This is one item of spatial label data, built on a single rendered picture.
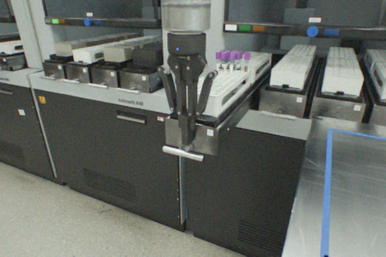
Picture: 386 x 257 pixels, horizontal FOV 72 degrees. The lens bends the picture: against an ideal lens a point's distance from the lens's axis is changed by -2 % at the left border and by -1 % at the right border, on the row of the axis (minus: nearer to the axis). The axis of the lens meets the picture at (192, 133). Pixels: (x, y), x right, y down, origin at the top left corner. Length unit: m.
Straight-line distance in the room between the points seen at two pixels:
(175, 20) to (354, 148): 0.39
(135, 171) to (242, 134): 0.57
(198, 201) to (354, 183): 0.82
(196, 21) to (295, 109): 0.48
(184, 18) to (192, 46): 0.05
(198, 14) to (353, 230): 0.39
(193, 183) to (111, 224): 0.58
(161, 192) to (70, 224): 0.57
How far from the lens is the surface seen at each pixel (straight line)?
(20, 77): 1.63
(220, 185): 1.08
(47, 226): 1.66
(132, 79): 1.09
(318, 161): 0.48
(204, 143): 0.62
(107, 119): 1.25
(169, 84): 0.58
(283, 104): 0.87
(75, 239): 1.53
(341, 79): 0.88
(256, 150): 0.95
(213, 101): 0.61
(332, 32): 0.89
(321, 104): 0.86
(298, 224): 0.35
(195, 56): 0.53
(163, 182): 1.22
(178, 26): 0.50
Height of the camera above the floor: 1.06
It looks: 26 degrees down
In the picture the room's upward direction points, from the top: straight up
